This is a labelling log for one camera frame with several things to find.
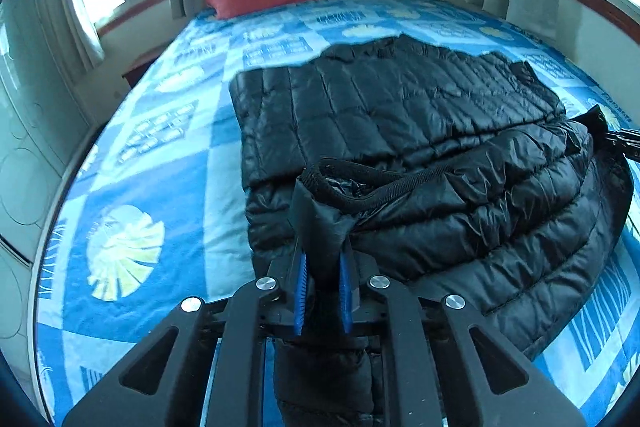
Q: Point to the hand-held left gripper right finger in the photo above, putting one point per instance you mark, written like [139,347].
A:
[346,294]

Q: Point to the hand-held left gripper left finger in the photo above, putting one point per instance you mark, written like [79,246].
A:
[300,292]

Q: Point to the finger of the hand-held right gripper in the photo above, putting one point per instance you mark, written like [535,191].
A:
[620,143]

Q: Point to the black puffer jacket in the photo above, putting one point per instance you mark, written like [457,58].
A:
[400,117]

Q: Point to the bed with blue patterned sheet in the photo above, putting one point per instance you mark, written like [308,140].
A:
[165,157]

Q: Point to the wooden nightstand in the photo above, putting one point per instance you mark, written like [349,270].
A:
[140,69]

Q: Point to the white wardrobe with circle pattern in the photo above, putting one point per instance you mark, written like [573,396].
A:
[35,132]

